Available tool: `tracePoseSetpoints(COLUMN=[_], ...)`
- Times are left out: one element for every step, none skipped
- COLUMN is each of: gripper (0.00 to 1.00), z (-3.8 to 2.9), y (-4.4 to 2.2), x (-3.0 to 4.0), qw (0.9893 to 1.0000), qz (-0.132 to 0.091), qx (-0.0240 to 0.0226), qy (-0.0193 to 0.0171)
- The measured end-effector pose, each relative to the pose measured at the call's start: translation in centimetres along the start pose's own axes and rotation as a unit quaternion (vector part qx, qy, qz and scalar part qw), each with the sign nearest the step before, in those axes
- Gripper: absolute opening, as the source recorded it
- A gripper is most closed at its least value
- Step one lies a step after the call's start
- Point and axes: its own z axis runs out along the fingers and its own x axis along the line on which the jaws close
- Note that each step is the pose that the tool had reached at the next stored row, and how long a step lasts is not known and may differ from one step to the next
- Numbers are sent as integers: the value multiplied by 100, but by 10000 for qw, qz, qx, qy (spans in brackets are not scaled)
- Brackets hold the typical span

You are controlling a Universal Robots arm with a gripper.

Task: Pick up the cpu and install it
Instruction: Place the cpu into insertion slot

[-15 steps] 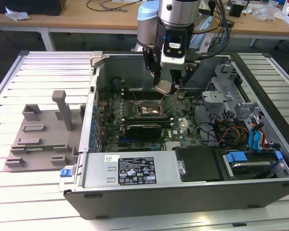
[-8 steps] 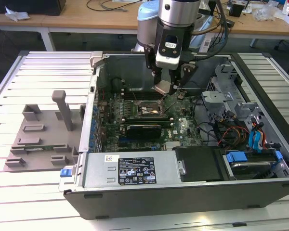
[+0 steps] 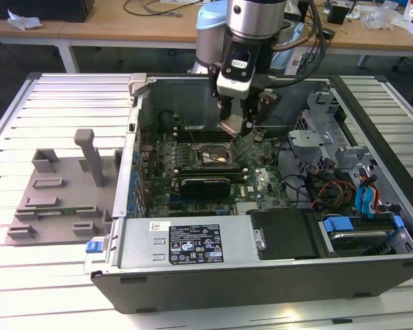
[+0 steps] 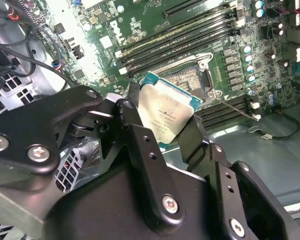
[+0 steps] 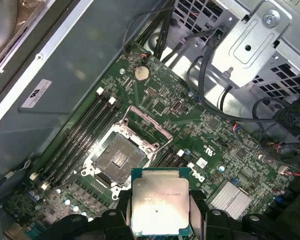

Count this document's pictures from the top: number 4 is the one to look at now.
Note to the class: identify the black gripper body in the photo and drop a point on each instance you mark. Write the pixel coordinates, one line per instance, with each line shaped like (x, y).
(102, 212)

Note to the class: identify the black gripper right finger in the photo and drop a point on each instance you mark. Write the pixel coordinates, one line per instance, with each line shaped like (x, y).
(197, 145)

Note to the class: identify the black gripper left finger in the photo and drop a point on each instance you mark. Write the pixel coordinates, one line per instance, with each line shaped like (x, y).
(27, 130)

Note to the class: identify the silver CPU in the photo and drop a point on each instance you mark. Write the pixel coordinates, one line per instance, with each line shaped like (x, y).
(162, 110)

